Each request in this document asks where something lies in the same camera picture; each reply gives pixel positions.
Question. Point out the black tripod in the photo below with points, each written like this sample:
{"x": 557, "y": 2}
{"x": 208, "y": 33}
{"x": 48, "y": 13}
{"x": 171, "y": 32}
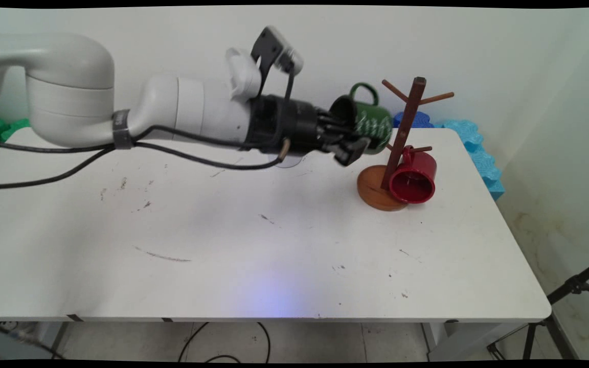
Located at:
{"x": 563, "y": 306}

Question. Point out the wrist camera box with bracket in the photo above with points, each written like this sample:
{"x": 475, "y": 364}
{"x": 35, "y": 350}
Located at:
{"x": 274, "y": 48}

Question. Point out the green enamel mug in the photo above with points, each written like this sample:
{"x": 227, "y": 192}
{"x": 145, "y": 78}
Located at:
{"x": 376, "y": 125}

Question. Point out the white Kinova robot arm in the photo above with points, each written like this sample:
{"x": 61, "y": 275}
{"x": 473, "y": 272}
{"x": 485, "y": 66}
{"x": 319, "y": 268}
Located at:
{"x": 172, "y": 110}

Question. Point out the brown wooden mug tree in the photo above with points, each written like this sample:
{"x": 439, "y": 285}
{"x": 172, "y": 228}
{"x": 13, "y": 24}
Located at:
{"x": 407, "y": 128}

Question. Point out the red enamel mug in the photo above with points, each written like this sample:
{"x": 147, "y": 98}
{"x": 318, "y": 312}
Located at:
{"x": 414, "y": 176}

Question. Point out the white table leg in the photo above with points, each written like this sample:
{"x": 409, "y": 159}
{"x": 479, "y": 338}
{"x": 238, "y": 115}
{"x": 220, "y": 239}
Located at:
{"x": 49, "y": 335}

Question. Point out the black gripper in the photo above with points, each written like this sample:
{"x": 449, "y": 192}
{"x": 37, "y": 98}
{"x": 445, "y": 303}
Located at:
{"x": 289, "y": 125}

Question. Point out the white enamel mug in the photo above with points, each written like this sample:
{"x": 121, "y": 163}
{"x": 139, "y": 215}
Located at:
{"x": 289, "y": 161}

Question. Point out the dark blue foam mat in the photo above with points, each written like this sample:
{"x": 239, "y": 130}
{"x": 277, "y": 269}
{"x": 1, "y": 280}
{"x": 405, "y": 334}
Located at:
{"x": 420, "y": 120}

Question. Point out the light blue foam mat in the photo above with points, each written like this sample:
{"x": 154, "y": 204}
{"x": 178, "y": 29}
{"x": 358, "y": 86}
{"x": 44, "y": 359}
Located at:
{"x": 481, "y": 153}

